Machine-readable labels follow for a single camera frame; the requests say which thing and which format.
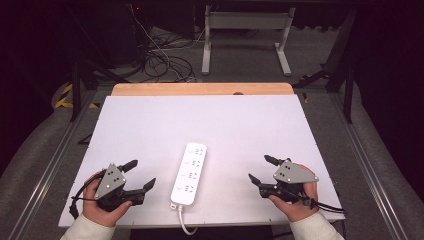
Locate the yellow black hazard tape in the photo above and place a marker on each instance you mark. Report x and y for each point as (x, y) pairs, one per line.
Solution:
(65, 100)

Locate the person's right hand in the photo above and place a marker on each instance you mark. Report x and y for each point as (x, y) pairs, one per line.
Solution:
(301, 210)

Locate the wooden table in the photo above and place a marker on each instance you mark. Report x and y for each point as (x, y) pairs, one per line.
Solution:
(200, 89)

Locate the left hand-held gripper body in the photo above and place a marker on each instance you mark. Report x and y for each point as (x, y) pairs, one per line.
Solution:
(110, 181)

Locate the white power strip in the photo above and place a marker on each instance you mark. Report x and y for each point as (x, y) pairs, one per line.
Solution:
(188, 175)

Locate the black metal stand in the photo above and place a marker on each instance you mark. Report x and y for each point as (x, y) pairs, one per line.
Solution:
(348, 100)
(76, 93)

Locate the white metal desk frame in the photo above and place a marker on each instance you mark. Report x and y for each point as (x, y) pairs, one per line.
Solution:
(246, 20)

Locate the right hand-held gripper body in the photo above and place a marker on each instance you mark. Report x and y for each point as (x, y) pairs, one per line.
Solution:
(293, 175)

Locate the person's left hand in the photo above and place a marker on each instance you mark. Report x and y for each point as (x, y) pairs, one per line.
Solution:
(96, 210)

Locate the aluminium floor rail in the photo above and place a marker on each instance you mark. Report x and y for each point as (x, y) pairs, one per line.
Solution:
(369, 166)
(50, 170)

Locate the black computer case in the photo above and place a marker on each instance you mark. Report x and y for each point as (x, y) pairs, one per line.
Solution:
(128, 33)

